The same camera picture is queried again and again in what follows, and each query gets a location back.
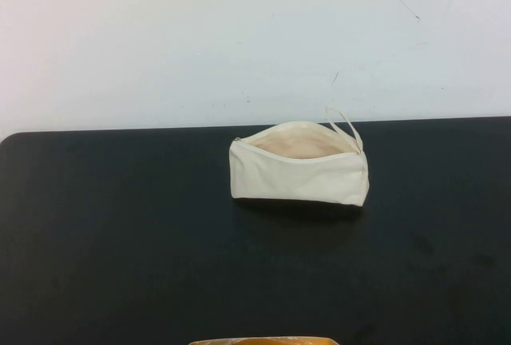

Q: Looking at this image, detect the yellow cardboard box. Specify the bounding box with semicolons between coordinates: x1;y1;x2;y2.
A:
187;336;337;345

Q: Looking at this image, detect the cream canvas pencil case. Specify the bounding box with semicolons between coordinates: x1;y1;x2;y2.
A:
228;105;369;207

